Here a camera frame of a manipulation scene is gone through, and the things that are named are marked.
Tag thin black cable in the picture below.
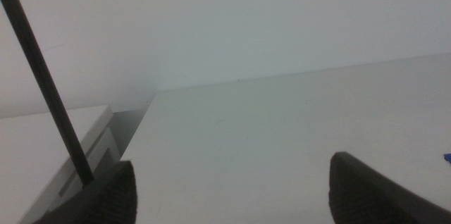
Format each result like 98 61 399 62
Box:
0 0 95 186

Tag white side table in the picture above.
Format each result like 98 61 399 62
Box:
0 104 122 224

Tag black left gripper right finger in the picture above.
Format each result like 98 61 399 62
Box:
328 151 451 224

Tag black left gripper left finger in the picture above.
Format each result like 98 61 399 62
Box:
32 160 138 224

